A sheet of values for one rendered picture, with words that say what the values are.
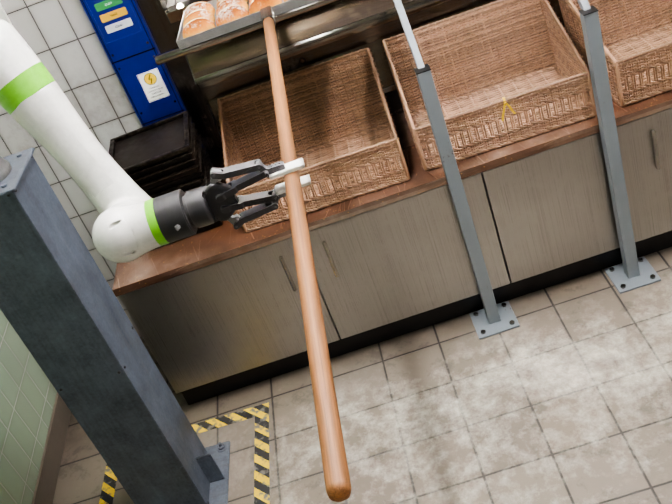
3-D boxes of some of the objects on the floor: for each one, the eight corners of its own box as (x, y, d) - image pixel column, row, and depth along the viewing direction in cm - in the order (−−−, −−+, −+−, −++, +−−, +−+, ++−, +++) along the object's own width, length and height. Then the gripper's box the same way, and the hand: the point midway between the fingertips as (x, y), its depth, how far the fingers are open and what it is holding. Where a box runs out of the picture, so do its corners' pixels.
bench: (189, 321, 357) (126, 204, 325) (782, 122, 338) (775, -23, 306) (185, 418, 310) (111, 292, 278) (873, 193, 291) (877, 31, 259)
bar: (288, 342, 326) (154, 53, 262) (624, 231, 316) (570, -98, 252) (295, 400, 299) (147, 94, 236) (661, 280, 289) (611, -72, 226)
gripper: (174, 167, 170) (291, 126, 168) (206, 233, 178) (318, 195, 177) (173, 185, 163) (295, 143, 162) (206, 253, 172) (322, 214, 170)
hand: (290, 176), depth 169 cm, fingers closed on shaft, 3 cm apart
